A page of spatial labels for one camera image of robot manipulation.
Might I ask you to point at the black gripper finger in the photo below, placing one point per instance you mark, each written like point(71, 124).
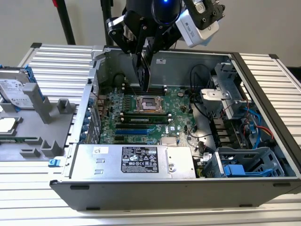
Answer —
point(131, 33)
point(164, 37)

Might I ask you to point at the green graphics card black cooler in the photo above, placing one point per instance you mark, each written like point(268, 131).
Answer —
point(143, 75)

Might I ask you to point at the black stand leg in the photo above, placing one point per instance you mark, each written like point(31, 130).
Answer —
point(67, 26)
point(107, 9)

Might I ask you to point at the round coin battery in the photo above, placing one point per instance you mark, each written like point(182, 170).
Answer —
point(180, 94)

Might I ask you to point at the CPU socket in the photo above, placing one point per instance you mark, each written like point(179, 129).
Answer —
point(148, 103)

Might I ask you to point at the green motherboard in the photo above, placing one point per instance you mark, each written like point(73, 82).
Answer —
point(174, 110)

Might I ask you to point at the silver metal drive cage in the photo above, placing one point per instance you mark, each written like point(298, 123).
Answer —
point(211, 96)

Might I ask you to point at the green RAM stick white label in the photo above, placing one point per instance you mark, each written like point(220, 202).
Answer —
point(141, 120)

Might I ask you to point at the long black expansion slot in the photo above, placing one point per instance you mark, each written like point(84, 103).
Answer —
point(131, 126)

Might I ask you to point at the blue expansion slot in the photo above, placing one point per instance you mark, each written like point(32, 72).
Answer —
point(130, 132)

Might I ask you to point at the silver finned heatsink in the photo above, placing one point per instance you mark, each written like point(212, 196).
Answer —
point(168, 141)

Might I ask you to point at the black plastic drive bay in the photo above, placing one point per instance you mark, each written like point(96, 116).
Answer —
point(223, 131)

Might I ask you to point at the hard disk blue carrier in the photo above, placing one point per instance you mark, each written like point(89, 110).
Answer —
point(14, 94)

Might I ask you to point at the grey parts rack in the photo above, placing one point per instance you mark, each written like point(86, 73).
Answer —
point(30, 122)

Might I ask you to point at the silver power supply unit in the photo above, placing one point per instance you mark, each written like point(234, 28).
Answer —
point(98, 164)

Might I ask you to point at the grey plastic disk bay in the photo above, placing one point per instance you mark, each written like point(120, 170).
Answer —
point(247, 154)

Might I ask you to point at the empty blue disk carrier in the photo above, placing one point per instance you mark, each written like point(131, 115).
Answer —
point(234, 169)

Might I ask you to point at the blue case latch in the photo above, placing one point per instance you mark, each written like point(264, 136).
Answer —
point(53, 163)

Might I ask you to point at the silver CPU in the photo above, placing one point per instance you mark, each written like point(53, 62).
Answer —
point(8, 124)

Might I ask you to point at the grey open PC case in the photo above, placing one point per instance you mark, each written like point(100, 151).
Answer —
point(164, 195)

